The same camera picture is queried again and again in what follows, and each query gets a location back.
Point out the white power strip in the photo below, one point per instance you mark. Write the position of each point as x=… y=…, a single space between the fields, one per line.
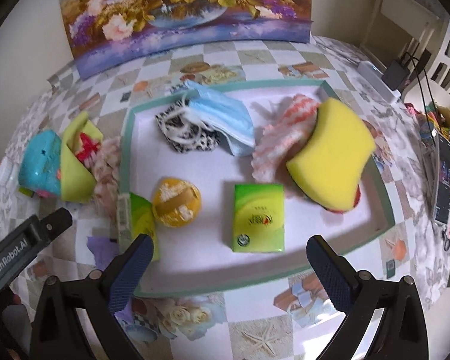
x=374 y=77

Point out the pink white zigzag cloth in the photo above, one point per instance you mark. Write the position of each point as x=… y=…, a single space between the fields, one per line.
x=294 y=127

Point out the smartphone on side table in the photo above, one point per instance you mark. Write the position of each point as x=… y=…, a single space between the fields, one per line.
x=441 y=186

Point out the black power adapter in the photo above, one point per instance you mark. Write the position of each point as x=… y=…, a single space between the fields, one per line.
x=395 y=75

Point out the pink floral scrunchie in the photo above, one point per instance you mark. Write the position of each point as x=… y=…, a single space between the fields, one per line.
x=106 y=173

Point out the floral still life painting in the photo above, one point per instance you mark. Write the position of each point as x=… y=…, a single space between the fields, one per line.
x=107 y=33

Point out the yellow green cloth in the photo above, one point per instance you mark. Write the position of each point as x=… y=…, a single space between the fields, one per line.
x=80 y=140

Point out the black white leopard scrunchie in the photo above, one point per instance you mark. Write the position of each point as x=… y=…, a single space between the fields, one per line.
x=184 y=131

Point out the teal plastic toy case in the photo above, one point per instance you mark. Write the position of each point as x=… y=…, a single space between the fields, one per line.
x=41 y=163

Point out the cream wooden shelf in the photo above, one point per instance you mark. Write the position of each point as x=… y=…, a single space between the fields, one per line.
x=396 y=27

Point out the white pill bottle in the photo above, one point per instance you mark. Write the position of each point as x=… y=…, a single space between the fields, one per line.
x=9 y=171

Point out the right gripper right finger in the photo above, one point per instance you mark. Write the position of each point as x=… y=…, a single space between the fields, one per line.
x=333 y=271

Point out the purple tissue pack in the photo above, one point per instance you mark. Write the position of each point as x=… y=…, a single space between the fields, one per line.
x=103 y=249

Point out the blue face mask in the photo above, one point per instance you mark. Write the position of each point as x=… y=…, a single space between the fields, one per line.
x=223 y=114

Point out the yellow sponge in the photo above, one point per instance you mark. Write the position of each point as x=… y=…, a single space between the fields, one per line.
x=329 y=167

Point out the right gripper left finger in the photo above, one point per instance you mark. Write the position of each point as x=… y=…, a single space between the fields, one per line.
x=125 y=271

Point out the green tissue pack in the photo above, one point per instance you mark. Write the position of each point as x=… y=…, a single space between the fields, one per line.
x=258 y=218
x=135 y=217

